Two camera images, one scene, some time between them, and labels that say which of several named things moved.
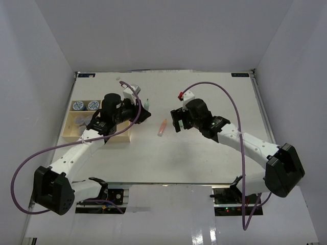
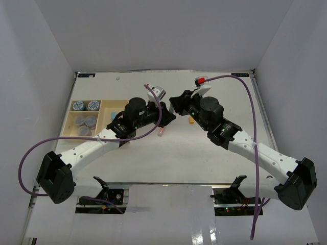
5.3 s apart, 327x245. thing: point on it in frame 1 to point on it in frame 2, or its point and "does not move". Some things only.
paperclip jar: [88, 119] does not move
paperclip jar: [79, 120] does not move
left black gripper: [144, 115] to [167, 117]
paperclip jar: [82, 129] does not move
